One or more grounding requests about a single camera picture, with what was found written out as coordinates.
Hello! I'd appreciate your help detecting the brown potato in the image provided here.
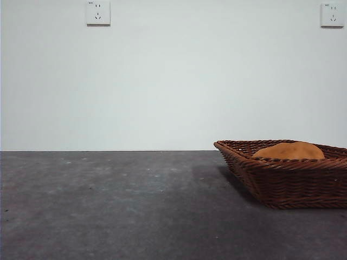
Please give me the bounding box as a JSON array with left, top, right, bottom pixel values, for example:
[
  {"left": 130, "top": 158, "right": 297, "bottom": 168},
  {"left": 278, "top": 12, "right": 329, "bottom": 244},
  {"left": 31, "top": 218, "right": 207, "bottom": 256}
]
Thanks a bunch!
[{"left": 251, "top": 141, "right": 325, "bottom": 160}]

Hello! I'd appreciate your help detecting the brown woven wicker basket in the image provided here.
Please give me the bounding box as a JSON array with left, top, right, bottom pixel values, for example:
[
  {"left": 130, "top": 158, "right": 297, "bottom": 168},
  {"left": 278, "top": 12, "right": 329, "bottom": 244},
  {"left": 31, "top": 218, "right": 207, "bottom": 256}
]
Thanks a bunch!
[{"left": 213, "top": 139, "right": 347, "bottom": 210}]

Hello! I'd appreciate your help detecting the white wall socket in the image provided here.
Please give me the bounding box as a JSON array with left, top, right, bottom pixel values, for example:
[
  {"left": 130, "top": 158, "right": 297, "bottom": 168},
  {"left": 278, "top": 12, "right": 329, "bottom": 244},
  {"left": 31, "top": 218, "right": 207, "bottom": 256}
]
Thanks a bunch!
[
  {"left": 320, "top": 2, "right": 345, "bottom": 28},
  {"left": 86, "top": 1, "right": 111, "bottom": 27}
]

